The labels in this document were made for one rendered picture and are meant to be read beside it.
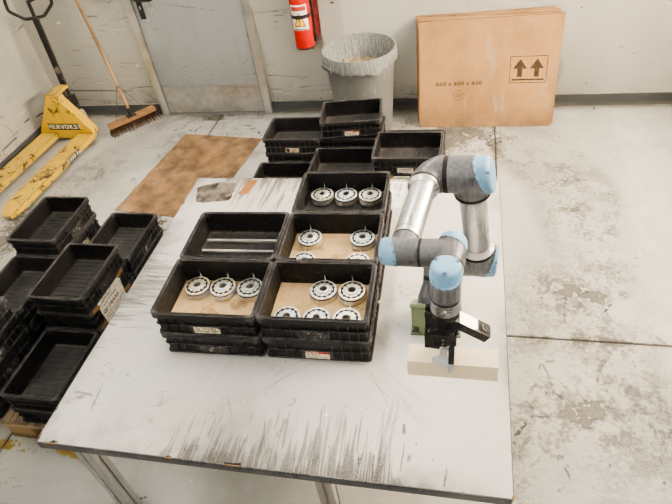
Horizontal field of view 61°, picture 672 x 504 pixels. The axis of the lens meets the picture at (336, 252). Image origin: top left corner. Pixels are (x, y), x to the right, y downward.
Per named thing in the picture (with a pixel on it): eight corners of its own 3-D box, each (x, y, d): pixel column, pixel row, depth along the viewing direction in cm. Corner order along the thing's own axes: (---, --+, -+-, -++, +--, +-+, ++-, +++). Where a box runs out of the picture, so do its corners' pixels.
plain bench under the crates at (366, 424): (491, 280, 325) (500, 179, 279) (497, 586, 210) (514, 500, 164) (229, 269, 360) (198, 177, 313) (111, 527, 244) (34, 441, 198)
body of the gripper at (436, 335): (426, 327, 154) (426, 297, 146) (459, 329, 153) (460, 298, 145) (424, 350, 149) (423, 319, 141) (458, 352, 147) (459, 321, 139)
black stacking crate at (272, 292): (378, 285, 220) (376, 263, 212) (369, 345, 198) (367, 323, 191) (279, 282, 227) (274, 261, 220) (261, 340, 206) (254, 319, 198)
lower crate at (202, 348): (284, 300, 235) (278, 280, 227) (266, 359, 213) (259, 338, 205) (194, 297, 243) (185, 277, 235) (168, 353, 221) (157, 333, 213)
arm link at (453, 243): (424, 227, 147) (416, 255, 139) (468, 228, 143) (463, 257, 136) (427, 249, 152) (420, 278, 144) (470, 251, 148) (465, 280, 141)
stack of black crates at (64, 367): (65, 356, 302) (46, 327, 286) (116, 360, 295) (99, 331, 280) (22, 423, 273) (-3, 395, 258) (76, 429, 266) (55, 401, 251)
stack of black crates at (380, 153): (443, 192, 369) (444, 130, 340) (441, 221, 348) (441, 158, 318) (382, 191, 378) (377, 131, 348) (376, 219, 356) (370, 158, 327)
